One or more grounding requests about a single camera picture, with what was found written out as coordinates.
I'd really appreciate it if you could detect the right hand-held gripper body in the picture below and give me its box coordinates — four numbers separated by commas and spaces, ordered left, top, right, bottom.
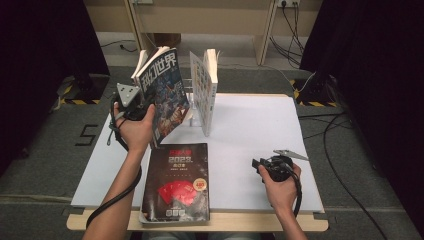
264, 149, 309, 183

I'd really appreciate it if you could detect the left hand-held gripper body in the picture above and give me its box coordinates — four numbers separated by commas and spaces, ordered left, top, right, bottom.
111, 84, 153, 121

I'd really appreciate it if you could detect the clear acrylic book rack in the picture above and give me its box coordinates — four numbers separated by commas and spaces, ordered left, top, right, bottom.
183, 78, 204, 128

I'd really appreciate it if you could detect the thick white picture-grid book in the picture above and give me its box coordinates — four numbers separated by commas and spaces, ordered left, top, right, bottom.
189, 48, 219, 138

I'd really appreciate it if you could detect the black magazine with red print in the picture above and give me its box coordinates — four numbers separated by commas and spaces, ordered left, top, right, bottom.
139, 143, 211, 225

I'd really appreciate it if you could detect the person's right hand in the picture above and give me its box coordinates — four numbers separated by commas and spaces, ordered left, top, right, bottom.
259, 163, 302, 214

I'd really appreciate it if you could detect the person's left hand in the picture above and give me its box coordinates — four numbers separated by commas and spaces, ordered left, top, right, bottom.
113, 103, 157, 153

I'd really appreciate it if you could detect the white table sheet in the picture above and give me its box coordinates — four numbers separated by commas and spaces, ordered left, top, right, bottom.
70, 92, 325, 214

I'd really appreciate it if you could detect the black stand base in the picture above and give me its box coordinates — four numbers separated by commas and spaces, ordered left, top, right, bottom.
294, 78, 338, 104
64, 73, 111, 101

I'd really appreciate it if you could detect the yellow-black hazard tape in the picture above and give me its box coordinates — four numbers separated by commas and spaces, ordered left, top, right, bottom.
59, 84, 101, 106
289, 79, 338, 108

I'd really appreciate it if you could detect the light wooden table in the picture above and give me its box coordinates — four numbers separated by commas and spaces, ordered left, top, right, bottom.
66, 93, 329, 233

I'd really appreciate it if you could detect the black curtain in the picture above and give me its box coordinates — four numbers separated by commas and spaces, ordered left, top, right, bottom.
299, 0, 424, 231
0, 0, 111, 176

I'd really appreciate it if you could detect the beige wooden desk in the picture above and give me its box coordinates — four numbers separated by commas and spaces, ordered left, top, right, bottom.
83, 0, 324, 66

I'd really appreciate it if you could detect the black floor cable with plug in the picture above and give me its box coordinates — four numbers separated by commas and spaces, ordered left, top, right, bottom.
99, 39, 138, 54

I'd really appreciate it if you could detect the long black floor cable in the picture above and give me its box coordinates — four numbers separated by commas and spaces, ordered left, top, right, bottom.
298, 111, 389, 240

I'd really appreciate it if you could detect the thin white cable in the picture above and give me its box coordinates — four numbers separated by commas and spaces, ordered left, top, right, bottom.
143, 31, 318, 93

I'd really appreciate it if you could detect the black cable bundle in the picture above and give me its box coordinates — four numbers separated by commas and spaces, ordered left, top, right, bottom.
269, 3, 306, 68

